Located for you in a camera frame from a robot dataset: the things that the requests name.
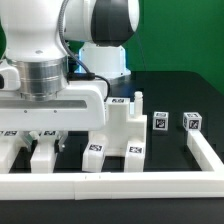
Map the white tagged cube nut right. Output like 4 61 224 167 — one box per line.
183 112 202 131

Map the white U-shaped obstacle fence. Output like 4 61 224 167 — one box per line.
0 131 224 200

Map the white chair seat part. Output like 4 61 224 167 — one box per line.
89 91 147 157

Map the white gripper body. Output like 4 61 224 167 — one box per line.
0 63 107 131

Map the white tagged cube nut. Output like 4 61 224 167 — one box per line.
153 111 169 131
183 112 202 131

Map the white chair back frame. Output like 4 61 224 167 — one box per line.
0 131 60 174

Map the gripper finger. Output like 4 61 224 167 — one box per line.
21 131 38 148
58 131 68 152

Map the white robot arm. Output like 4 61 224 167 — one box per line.
0 0 139 146

